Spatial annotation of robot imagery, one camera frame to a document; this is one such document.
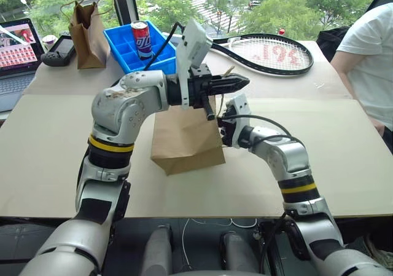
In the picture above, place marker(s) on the blue plastic compartment tray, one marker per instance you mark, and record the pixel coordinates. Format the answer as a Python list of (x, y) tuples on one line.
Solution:
[(122, 47)]

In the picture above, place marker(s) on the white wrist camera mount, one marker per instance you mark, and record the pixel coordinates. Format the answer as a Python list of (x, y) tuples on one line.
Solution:
[(192, 47), (242, 110)]

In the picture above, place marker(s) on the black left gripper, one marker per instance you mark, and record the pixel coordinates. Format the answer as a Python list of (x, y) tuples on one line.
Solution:
[(199, 87)]

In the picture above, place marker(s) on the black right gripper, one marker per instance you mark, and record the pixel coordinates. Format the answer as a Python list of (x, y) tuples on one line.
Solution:
[(228, 128)]

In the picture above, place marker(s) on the brown paper bag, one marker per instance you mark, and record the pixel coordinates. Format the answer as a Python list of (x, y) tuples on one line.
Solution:
[(87, 42), (184, 140)]

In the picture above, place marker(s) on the red blue soda can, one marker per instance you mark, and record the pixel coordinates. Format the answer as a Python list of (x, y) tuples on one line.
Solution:
[(142, 41)]

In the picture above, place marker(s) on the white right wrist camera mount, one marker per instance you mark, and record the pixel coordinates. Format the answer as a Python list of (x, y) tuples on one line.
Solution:
[(242, 110)]

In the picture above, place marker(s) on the person in white t-shirt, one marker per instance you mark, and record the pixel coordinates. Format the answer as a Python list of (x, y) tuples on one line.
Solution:
[(371, 61)]

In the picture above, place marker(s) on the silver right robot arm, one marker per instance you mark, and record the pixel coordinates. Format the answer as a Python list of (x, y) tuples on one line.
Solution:
[(291, 156)]

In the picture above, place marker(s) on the black handheld game console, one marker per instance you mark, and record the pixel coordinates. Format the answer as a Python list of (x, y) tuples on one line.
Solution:
[(59, 51)]

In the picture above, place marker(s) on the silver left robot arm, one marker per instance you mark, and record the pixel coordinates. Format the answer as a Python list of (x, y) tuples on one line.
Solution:
[(122, 104)]

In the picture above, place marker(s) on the grey rounded robot leg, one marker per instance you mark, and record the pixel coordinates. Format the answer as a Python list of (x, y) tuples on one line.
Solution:
[(238, 254), (158, 251)]

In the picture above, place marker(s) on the black backpack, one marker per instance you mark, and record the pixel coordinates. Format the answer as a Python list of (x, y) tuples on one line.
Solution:
[(330, 42)]

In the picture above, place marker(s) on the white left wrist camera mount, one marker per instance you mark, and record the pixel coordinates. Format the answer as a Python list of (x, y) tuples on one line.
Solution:
[(192, 47)]

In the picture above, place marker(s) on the white purple cup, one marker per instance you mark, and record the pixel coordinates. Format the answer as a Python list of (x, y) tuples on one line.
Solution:
[(49, 42)]

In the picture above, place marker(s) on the light woven shoe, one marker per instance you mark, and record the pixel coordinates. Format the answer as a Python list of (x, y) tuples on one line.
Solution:
[(379, 251)]

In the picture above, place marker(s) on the beige paper table cover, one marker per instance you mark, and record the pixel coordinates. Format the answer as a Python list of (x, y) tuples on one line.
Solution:
[(46, 165), (291, 88)]

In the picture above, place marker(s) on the open laptop computer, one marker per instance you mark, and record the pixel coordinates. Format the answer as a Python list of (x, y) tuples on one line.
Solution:
[(15, 64)]

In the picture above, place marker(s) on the black white tennis racket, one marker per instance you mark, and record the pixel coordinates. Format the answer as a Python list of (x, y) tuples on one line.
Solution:
[(276, 54)]

